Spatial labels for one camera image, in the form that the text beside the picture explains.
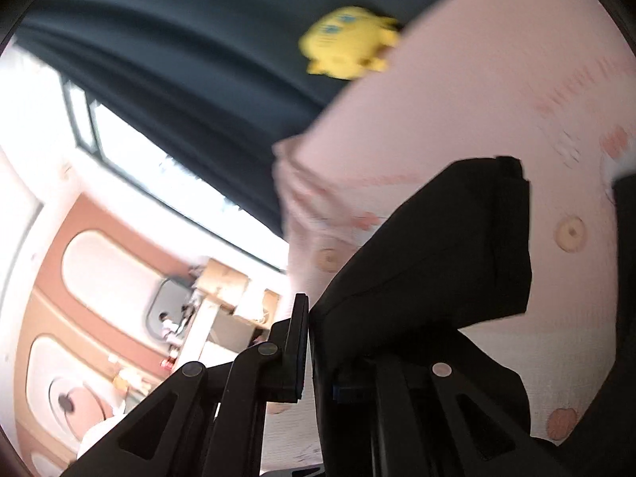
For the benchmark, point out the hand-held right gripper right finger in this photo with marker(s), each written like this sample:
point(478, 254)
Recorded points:
point(357, 387)

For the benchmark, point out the black pants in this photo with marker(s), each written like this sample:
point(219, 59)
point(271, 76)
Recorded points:
point(422, 258)

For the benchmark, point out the cardboard box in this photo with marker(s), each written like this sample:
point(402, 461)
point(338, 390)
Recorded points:
point(221, 278)
point(253, 308)

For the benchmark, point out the pink printed blanket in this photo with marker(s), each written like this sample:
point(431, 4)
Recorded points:
point(447, 84)

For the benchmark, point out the yellow plush toy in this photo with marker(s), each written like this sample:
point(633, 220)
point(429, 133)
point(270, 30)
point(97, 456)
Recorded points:
point(343, 39)

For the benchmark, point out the dark blue curtain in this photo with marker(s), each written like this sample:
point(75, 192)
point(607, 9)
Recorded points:
point(174, 59)

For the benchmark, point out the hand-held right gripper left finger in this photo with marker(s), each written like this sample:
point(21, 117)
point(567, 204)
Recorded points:
point(300, 357)

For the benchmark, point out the window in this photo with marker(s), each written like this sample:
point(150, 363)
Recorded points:
point(149, 159)

